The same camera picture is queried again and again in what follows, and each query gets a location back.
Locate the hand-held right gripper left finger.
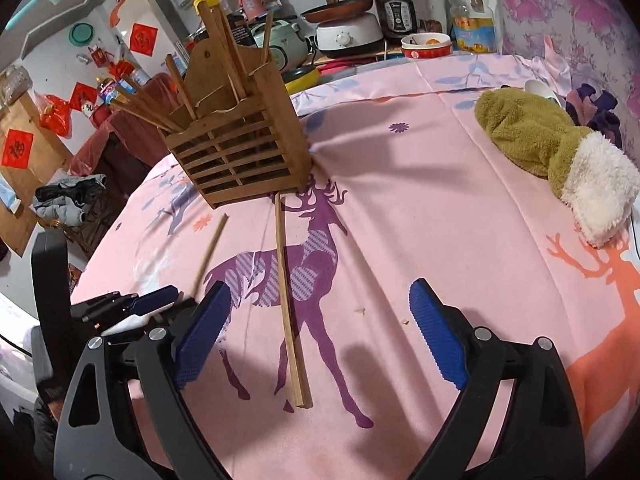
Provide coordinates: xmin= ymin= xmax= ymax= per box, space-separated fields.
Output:
xmin=54 ymin=280 xmax=236 ymax=480

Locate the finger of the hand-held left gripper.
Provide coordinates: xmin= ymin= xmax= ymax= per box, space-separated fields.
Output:
xmin=70 ymin=292 xmax=141 ymax=324
xmin=107 ymin=285 xmax=181 ymax=335

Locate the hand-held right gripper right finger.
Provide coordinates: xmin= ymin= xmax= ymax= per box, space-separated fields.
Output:
xmin=409 ymin=278 xmax=586 ymax=480

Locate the wooden chopstick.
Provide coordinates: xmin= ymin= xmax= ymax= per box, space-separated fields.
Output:
xmin=191 ymin=213 xmax=230 ymax=295
xmin=274 ymin=194 xmax=305 ymax=407
xmin=277 ymin=195 xmax=314 ymax=408

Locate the wooden slatted chopstick holder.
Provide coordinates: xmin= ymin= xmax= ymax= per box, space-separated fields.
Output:
xmin=157 ymin=40 xmax=315 ymax=210

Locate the bunch of wooden chopsticks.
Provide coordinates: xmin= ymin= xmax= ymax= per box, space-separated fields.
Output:
xmin=109 ymin=0 xmax=275 ymax=133

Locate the person's left forearm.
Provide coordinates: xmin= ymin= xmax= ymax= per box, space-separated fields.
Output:
xmin=10 ymin=396 xmax=58 ymax=480

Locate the brown wooden board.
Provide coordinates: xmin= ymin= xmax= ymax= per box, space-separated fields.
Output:
xmin=0 ymin=67 xmax=71 ymax=258

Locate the grey clothes pile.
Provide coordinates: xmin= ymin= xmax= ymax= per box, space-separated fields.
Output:
xmin=32 ymin=174 xmax=108 ymax=227

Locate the blue face mask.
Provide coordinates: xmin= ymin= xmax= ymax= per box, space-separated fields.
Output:
xmin=0 ymin=180 xmax=23 ymax=213

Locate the pink deer print sheet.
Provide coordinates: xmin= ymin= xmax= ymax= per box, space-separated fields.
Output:
xmin=70 ymin=52 xmax=640 ymax=480

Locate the red paper diamond decoration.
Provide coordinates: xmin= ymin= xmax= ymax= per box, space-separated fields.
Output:
xmin=70 ymin=82 xmax=98 ymax=113
xmin=129 ymin=22 xmax=157 ymax=56
xmin=1 ymin=129 xmax=35 ymax=168

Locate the dark red cloth covered furniture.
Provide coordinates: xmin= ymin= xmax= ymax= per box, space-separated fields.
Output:
xmin=67 ymin=72 xmax=191 ymax=196

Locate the red plastic bag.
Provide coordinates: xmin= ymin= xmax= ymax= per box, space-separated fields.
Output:
xmin=39 ymin=92 xmax=71 ymax=136

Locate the cluster of plastic bottles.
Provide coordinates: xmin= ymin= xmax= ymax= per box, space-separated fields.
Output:
xmin=97 ymin=72 xmax=151 ymax=111

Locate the teal round lid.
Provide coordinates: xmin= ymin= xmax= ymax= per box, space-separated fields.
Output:
xmin=69 ymin=22 xmax=97 ymax=47

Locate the yellow pan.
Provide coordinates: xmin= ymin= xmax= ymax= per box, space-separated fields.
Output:
xmin=282 ymin=65 xmax=321 ymax=94

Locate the dark purple cloth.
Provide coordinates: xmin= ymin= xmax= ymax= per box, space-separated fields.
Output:
xmin=565 ymin=85 xmax=623 ymax=149

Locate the white refrigerator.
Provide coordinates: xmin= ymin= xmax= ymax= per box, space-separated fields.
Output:
xmin=112 ymin=0 xmax=197 ymax=86

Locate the pale green rice cooker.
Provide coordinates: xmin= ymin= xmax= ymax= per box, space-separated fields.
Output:
xmin=250 ymin=20 xmax=311 ymax=73

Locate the red and white bowl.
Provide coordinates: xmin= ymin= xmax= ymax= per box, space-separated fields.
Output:
xmin=401 ymin=32 xmax=453 ymax=61

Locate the clear cooking oil bottle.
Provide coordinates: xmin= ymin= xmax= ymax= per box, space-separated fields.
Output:
xmin=444 ymin=0 xmax=498 ymax=55

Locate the white electric hot pot base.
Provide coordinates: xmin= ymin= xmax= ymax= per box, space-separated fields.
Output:
xmin=314 ymin=12 xmax=385 ymax=59

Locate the silver black pressure cooker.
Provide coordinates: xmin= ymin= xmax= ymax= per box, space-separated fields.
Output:
xmin=374 ymin=0 xmax=448 ymax=43

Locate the brown frying pan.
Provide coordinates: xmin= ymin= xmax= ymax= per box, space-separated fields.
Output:
xmin=300 ymin=0 xmax=375 ymax=24

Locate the purple floral blanket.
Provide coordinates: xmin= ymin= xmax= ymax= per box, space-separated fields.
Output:
xmin=495 ymin=0 xmax=640 ymax=126

